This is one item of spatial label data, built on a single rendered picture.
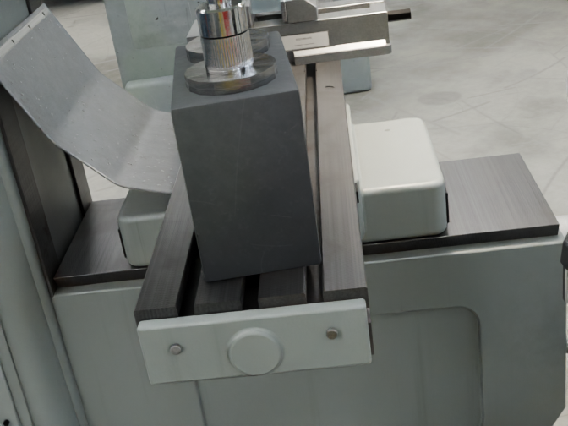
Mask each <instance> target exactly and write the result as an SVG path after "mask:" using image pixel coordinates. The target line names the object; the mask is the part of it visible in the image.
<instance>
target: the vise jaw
mask: <svg viewBox="0 0 568 426"><path fill-rule="evenodd" d="M281 14H282V20H283V21H284V22H285V21H287V23H288V24H290V23H297V22H304V21H310V20H317V19H318V0H281Z"/></svg>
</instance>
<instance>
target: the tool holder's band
mask: <svg viewBox="0 0 568 426"><path fill-rule="evenodd" d="M245 12H246V8H245V3H244V1H243V0H232V2H231V3H230V4H228V5H225V6H221V7H214V8H212V7H209V6H207V2H206V3H201V4H200V5H199V6H198V7H197V8H196V9H195V13H196V19H197V20H199V21H205V22H211V21H221V20H226V19H232V18H236V17H238V16H240V15H242V14H244V13H245Z"/></svg>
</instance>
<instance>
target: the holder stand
mask: <svg viewBox="0 0 568 426"><path fill-rule="evenodd" d="M248 30H249V35H250V41H251V47H252V53H253V58H254V64H253V65H252V66H251V67H250V68H248V69H245V70H244V71H241V72H237V73H233V74H210V73H208V72H206V70H205V61H204V56H203V51H202V46H201V41H200V37H197V38H195V39H193V40H192V41H190V42H189V43H188V44H187V45H186V46H178V47H176V51H175V61H174V72H173V82H172V102H171V116H172V124H173V128H174V133H175V137H176V141H177V149H178V153H179V157H180V161H181V166H182V170H183V178H184V182H185V187H186V191H187V196H188V202H189V207H190V211H191V216H192V220H193V224H194V232H195V237H196V241H197V245H198V249H199V256H200V261H201V265H202V270H203V274H204V278H205V280H206V281H207V282H210V281H219V280H225V279H230V278H236V277H241V276H251V275H256V274H261V273H266V272H272V271H278V270H287V269H292V268H298V267H303V266H309V265H318V264H320V263H321V260H322V259H321V252H320V240H319V233H318V227H317V220H316V214H315V207H314V195H313V189H312V182H311V176H310V169H309V157H308V150H307V144H306V137H305V131H304V124H303V112H302V106H301V99H300V93H299V89H298V85H297V82H296V80H295V77H294V74H293V71H292V68H291V65H290V63H289V60H288V57H287V53H286V50H285V47H284V45H283V42H282V39H281V35H280V33H279V32H278V31H272V32H265V31H264V30H259V29H248Z"/></svg>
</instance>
